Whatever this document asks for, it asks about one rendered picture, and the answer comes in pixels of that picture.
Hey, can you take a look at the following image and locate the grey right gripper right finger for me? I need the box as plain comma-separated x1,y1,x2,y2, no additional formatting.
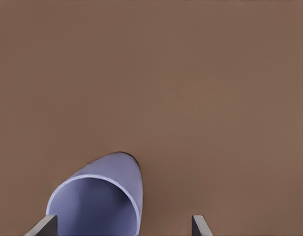
192,215,213,236

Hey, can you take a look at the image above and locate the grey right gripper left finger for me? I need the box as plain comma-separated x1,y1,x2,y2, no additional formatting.
24,214,58,236

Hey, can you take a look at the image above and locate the lavender blue cup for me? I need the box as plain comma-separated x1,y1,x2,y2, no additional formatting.
45,151,145,236

